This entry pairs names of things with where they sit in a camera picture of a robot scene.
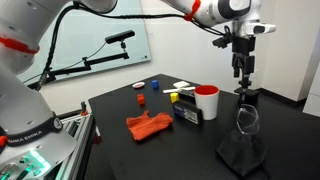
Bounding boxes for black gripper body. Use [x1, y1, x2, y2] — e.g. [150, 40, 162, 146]
[232, 36, 256, 77]

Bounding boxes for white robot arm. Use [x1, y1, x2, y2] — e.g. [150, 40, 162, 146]
[0, 0, 276, 180]

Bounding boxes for clear safety glasses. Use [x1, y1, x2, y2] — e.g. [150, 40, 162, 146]
[236, 104, 260, 135]

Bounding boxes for red and white cup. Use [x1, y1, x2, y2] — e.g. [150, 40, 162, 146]
[194, 85, 220, 120]

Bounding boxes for white marker pen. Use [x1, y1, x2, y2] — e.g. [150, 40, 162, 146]
[162, 86, 195, 94]

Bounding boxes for black box with label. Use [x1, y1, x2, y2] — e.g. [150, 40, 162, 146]
[172, 101, 202, 125]

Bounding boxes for white eraser block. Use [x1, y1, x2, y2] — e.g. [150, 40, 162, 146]
[173, 81, 190, 89]

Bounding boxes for black face mask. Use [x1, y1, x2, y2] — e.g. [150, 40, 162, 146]
[216, 130, 268, 177]

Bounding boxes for yellow block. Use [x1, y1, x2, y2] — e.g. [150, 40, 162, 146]
[170, 92, 179, 103]

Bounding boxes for blue block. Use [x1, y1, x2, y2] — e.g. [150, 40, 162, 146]
[152, 80, 159, 89]

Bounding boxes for orange block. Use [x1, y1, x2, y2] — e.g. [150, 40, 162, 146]
[137, 94, 145, 105]

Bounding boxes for red and white small dish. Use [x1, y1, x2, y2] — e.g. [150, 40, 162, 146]
[132, 82, 145, 89]

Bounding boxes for orange cloth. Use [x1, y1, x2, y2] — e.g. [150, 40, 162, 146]
[126, 110, 173, 141]

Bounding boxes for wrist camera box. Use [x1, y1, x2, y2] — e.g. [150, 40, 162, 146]
[245, 23, 276, 35]

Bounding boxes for black camera on stand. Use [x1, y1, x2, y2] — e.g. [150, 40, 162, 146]
[28, 29, 136, 89]

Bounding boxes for aluminium frame rail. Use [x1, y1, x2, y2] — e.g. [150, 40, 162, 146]
[55, 101, 93, 180]

